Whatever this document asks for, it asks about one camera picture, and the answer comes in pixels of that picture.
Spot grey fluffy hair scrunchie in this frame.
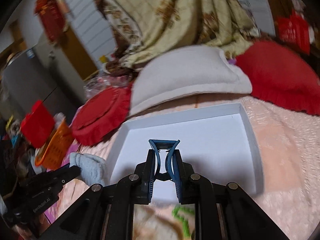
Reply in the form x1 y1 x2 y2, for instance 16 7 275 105
69 152 109 186

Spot dark blue hair claw clip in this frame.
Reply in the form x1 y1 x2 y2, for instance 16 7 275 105
148 139 181 182

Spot green bead bracelet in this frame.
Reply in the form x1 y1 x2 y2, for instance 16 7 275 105
172 204 196 239

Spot orange plastic basket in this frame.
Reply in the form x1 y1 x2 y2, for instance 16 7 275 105
35 119 74 170

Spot white shallow cardboard tray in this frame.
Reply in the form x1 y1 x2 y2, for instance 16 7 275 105
107 103 264 196

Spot red box in basket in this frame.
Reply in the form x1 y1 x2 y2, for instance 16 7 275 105
21 100 55 148

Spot red frilled cushion left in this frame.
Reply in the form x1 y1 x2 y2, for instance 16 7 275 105
71 85 132 146

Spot clear plastic bag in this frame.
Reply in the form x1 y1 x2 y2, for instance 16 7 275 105
84 74 131 100

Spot grey refrigerator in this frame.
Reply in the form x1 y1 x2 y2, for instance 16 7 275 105
2 49 76 124

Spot white pillow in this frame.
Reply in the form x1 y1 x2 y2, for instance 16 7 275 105
130 45 252 115

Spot pink quilted bedspread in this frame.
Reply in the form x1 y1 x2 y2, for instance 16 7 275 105
46 94 319 239

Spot red cushion right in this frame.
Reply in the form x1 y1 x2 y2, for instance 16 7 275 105
236 41 319 115

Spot floral beige checked blanket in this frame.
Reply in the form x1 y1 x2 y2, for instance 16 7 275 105
94 0 260 76

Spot red hanging decoration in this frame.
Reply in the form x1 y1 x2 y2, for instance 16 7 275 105
34 0 68 44

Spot red shopping bag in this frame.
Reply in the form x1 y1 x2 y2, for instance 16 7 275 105
275 10 310 55

